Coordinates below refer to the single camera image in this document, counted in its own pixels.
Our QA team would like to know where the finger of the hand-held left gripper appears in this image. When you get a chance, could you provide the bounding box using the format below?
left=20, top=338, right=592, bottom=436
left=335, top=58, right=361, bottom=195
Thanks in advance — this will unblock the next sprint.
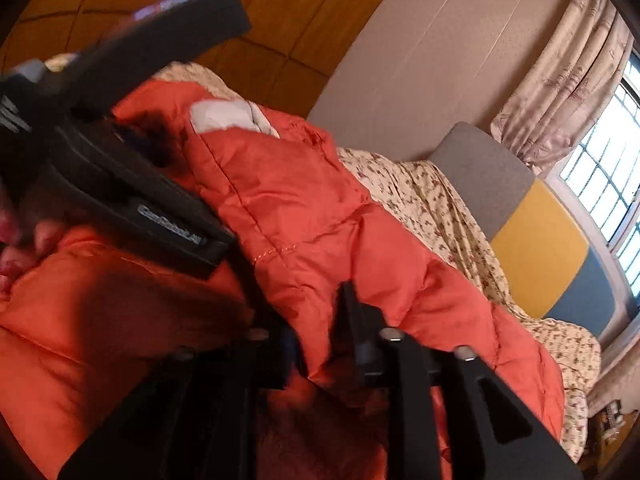
left=112, top=117, right=173, bottom=168

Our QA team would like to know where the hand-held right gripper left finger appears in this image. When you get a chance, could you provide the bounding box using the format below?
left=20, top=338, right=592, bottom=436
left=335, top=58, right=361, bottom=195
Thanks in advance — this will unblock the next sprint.
left=57, top=327, right=308, bottom=480

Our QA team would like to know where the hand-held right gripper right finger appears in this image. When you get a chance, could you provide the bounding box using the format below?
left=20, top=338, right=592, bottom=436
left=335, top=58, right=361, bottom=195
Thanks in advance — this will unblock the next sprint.
left=340, top=282, right=583, bottom=480

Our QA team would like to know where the orange padded jacket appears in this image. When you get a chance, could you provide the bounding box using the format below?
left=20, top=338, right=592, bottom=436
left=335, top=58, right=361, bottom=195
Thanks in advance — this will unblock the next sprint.
left=0, top=80, right=566, bottom=480

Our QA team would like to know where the person's left hand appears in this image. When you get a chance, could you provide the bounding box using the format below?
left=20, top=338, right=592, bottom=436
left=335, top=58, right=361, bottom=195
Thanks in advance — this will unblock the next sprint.
left=0, top=195, right=67, bottom=288

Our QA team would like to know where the floral quilt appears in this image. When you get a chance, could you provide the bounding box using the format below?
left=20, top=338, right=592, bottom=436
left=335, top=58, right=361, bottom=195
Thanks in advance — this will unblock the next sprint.
left=150, top=60, right=603, bottom=463

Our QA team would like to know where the grey yellow blue headboard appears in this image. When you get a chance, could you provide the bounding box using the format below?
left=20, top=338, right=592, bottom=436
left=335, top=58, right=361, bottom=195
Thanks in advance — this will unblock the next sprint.
left=430, top=121, right=618, bottom=333

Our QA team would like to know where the wooden wardrobe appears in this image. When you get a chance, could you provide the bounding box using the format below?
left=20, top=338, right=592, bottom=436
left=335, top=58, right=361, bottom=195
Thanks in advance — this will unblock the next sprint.
left=0, top=0, right=416, bottom=106

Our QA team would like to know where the wooden desk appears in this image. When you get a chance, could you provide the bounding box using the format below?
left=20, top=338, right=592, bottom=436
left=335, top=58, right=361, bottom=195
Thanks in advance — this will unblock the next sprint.
left=585, top=395, right=636, bottom=466

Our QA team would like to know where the barred window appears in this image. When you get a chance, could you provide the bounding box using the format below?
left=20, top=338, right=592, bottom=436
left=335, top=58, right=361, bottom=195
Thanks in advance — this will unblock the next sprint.
left=560, top=52, right=640, bottom=311

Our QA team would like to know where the beige patterned curtain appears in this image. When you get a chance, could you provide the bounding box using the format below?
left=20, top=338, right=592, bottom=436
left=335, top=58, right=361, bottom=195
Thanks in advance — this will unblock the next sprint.
left=490, top=0, right=636, bottom=176

